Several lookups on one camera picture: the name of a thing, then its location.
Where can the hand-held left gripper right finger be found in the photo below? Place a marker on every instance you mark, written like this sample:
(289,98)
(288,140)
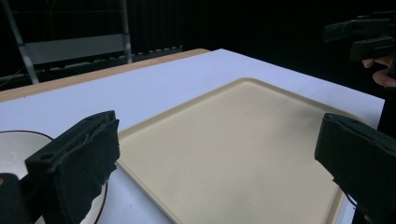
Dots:
(361,158)

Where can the beige plastic tray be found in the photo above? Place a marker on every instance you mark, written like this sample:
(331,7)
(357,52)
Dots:
(230,152)

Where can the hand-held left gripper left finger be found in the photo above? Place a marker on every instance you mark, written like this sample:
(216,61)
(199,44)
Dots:
(74,165)

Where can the white bowl with dark rim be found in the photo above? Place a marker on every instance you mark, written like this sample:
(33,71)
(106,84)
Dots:
(18,152)

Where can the dark curtain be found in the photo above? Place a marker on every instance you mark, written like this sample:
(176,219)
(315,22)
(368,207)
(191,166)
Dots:
(155,25)

